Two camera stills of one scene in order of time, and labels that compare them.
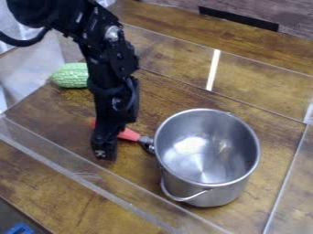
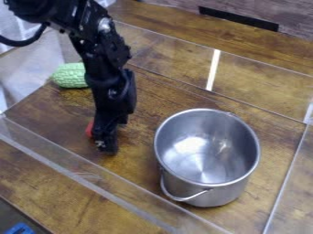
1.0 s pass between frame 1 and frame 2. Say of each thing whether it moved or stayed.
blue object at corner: stayed
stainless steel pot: stayed
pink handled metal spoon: moved
